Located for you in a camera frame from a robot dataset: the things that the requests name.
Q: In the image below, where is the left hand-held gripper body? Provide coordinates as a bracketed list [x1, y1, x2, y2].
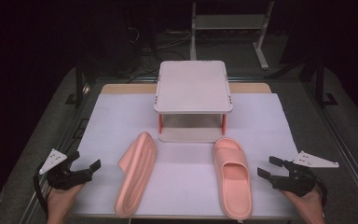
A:
[38, 148, 90, 191]

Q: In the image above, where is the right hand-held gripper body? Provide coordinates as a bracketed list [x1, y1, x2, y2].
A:
[271, 150, 340, 198]

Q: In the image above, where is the pink foam slipper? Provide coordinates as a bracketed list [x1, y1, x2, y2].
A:
[114, 131, 158, 219]
[212, 137, 254, 221]

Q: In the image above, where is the white two-tier shoe rack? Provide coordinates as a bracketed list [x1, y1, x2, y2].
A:
[153, 60, 234, 144]

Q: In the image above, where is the person's left hand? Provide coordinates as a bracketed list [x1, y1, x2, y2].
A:
[46, 183, 86, 224]

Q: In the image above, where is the person's right hand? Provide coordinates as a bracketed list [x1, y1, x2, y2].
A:
[280, 185, 326, 224]

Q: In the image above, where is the white table mat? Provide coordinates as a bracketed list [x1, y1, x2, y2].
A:
[69, 92, 301, 218]

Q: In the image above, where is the white metal stand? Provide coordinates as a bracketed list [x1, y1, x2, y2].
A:
[189, 0, 276, 70]

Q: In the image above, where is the metal frame rail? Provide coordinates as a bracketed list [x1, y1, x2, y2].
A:
[301, 81, 358, 216]
[18, 81, 91, 224]

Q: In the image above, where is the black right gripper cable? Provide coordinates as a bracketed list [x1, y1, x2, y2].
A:
[315, 178, 329, 209]

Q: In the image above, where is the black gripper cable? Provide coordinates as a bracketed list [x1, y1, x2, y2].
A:
[315, 178, 329, 209]
[33, 161, 50, 217]

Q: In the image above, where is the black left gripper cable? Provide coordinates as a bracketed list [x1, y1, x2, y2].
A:
[33, 161, 50, 217]

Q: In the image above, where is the black upright post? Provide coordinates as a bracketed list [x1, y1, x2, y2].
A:
[314, 59, 339, 108]
[64, 59, 90, 107]

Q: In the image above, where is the bundle of floor cables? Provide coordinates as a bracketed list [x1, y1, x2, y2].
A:
[125, 26, 194, 83]

